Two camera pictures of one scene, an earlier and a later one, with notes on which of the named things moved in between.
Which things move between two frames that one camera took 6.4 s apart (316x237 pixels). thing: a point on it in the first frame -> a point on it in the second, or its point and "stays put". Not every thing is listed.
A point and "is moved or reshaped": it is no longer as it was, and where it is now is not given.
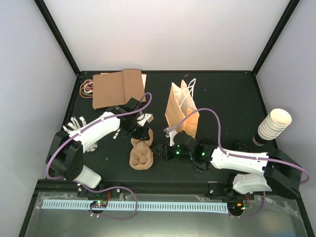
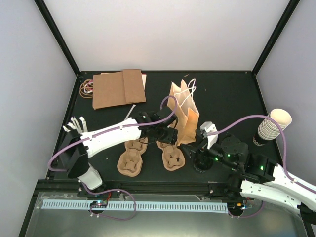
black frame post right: x=289 y=12 stays put
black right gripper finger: x=158 y=147 -> x=189 y=147
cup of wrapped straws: x=75 y=125 stays put
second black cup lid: x=202 y=167 stays put
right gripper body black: x=169 y=155 -> x=231 y=165
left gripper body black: x=135 y=132 -> x=162 y=137
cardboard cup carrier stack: x=141 y=154 is moved or reshaped
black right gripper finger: x=158 y=152 -> x=189 y=153
